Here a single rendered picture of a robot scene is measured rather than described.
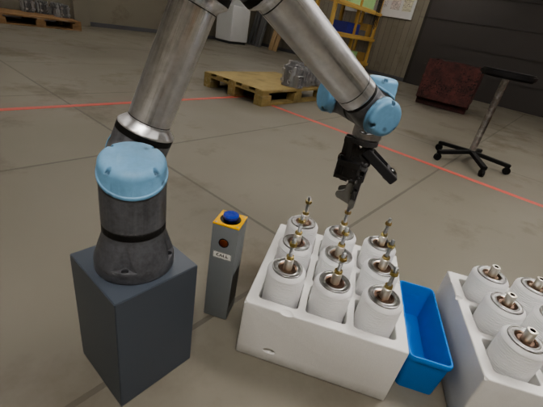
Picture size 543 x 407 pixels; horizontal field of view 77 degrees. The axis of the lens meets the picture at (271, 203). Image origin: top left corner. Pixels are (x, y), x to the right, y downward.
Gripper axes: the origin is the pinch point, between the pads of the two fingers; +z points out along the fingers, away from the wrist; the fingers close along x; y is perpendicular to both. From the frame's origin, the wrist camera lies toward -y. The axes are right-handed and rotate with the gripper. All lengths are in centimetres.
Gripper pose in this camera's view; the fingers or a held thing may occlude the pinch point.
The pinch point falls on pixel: (351, 207)
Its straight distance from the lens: 100.6
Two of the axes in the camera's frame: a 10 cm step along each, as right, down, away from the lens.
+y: -9.2, -3.1, 2.4
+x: -3.6, 3.9, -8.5
